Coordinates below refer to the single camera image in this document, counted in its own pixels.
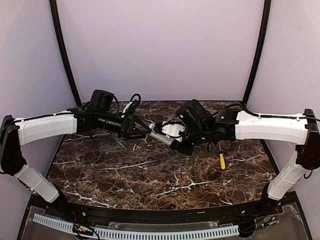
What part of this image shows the white remote control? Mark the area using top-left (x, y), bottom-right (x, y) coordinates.
top-left (148, 123), bottom-right (174, 146)

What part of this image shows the yellow handled screwdriver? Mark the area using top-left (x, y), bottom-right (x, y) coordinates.
top-left (218, 144), bottom-right (226, 170)

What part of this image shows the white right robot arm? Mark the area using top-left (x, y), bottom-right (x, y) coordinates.
top-left (170, 99), bottom-right (320, 201)

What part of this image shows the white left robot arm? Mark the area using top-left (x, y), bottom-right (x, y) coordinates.
top-left (0, 89), bottom-right (151, 204)

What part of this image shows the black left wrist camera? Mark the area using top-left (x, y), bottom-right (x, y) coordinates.
top-left (120, 93), bottom-right (141, 118)

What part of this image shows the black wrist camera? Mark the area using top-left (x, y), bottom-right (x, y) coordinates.
top-left (153, 121), bottom-right (186, 142)
top-left (120, 93), bottom-right (141, 118)

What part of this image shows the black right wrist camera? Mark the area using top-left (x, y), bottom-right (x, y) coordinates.
top-left (153, 121), bottom-right (186, 142)

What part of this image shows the black front table rail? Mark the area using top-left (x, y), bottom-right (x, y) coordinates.
top-left (68, 201), bottom-right (277, 226)

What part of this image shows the white slotted cable duct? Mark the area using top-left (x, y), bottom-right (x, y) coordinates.
top-left (32, 213), bottom-right (240, 240)

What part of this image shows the black left frame post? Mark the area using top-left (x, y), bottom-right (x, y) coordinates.
top-left (49, 0), bottom-right (82, 106)

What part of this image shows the black frame post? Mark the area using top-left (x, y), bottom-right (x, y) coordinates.
top-left (49, 0), bottom-right (82, 106)
top-left (241, 0), bottom-right (272, 106)

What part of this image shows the black right frame post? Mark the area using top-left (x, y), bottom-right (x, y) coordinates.
top-left (241, 0), bottom-right (272, 106)

